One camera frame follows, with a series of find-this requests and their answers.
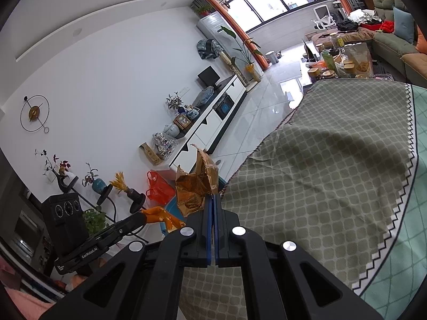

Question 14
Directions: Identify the gold foil snack bag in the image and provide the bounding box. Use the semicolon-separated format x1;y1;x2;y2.
175;144;219;217

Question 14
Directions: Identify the orange peel trash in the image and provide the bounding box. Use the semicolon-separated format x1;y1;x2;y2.
140;207;186;233

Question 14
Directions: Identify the pink sleeve left forearm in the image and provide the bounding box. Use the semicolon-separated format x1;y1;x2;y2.
6;287;55;320

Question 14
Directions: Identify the teal plastic trash bin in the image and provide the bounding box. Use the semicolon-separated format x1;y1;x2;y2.
159;176;227;236

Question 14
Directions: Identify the left hand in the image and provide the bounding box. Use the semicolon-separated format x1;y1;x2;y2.
65;266;93;292

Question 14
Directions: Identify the orange plastic bag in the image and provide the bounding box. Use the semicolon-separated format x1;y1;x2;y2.
145;170;176;207

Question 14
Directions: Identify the white black TV cabinet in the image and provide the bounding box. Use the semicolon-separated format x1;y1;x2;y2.
143;74;248;172

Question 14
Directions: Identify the black plant stand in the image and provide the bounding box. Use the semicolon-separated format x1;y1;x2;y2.
49;169;149;244

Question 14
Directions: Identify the patterned green tablecloth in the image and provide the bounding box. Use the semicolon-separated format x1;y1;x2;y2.
179;79;427;320

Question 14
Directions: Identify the black monitor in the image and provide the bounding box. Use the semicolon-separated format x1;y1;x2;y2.
197;66;220;90

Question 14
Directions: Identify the tall green potted plant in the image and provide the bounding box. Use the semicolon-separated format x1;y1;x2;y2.
219;25;261;82

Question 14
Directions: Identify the white standing air conditioner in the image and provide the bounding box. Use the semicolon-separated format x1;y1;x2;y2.
196;12;263;82

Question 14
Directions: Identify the cluttered coffee table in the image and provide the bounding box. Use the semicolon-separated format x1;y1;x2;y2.
303;33;381;83

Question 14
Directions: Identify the white office chair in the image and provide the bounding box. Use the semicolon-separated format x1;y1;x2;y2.
313;4;336;30

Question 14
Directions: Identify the green brown sectional sofa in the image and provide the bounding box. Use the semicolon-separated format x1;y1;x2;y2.
345;0;426;87

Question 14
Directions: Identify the orange cushion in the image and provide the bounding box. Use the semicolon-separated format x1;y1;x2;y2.
416;27;427;54

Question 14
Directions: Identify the blue cushion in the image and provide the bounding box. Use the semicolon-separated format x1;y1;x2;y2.
393;7;415;44

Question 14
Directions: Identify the round wall clock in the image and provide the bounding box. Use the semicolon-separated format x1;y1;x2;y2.
19;95;50;134

